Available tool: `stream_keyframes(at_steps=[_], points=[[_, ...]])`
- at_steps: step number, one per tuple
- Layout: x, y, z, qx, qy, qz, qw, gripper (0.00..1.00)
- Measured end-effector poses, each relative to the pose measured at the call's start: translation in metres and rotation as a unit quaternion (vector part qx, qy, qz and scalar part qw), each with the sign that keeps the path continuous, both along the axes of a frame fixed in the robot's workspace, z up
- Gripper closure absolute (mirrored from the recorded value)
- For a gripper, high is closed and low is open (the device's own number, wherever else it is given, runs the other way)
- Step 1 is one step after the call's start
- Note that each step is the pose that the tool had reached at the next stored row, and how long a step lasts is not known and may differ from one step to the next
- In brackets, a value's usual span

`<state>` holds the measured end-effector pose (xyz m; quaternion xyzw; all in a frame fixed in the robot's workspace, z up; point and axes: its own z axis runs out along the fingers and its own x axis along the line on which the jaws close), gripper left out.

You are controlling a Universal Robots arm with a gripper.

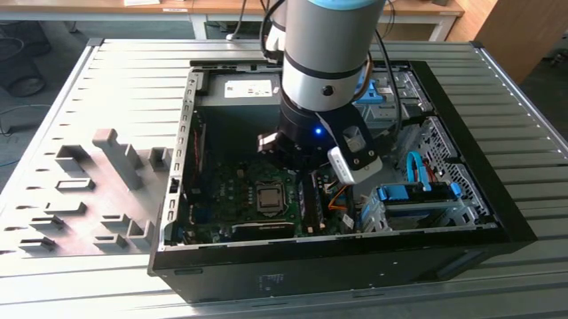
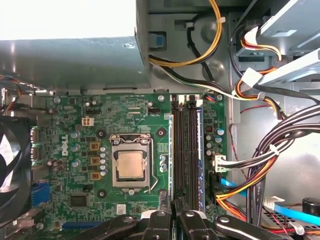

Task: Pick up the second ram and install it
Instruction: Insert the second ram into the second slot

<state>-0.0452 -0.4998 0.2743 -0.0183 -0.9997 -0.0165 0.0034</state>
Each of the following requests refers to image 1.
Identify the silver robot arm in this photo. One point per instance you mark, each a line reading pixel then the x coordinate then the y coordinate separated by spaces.
pixel 324 50

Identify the grey power supply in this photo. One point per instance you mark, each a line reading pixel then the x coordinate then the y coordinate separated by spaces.
pixel 236 123

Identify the blue drive latch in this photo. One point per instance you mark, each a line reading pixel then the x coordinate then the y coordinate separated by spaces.
pixel 371 98

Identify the silver CPU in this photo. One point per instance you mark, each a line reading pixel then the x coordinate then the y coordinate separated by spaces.
pixel 271 197

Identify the CPU socket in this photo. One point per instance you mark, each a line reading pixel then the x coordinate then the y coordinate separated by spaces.
pixel 257 199

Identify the green motherboard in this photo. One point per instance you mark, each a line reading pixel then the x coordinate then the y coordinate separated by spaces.
pixel 230 199

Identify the hard disk in blue carrier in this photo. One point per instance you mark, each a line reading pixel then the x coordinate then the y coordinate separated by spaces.
pixel 392 193

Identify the grey metal drive cage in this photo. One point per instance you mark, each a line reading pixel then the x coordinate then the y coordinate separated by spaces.
pixel 412 89

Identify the black graphics card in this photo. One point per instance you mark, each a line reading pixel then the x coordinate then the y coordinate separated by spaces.
pixel 263 231

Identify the perforated metal disk bay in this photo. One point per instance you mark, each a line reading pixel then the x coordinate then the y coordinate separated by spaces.
pixel 462 179

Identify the black PC case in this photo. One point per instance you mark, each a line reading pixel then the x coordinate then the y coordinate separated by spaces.
pixel 311 272

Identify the grey parts rack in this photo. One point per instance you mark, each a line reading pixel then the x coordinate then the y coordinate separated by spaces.
pixel 120 199

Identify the white paper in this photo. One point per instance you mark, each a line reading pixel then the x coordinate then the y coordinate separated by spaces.
pixel 142 2

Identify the wooden cabinet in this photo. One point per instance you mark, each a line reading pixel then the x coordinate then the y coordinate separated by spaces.
pixel 519 33

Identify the wooden desk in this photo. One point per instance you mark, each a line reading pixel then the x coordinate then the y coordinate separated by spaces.
pixel 89 6

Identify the black wheeled bin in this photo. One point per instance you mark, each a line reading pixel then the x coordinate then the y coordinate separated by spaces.
pixel 22 66

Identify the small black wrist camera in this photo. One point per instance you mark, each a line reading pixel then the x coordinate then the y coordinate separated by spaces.
pixel 268 143

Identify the silver camera on black bracket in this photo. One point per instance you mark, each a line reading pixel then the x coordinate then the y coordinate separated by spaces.
pixel 361 159

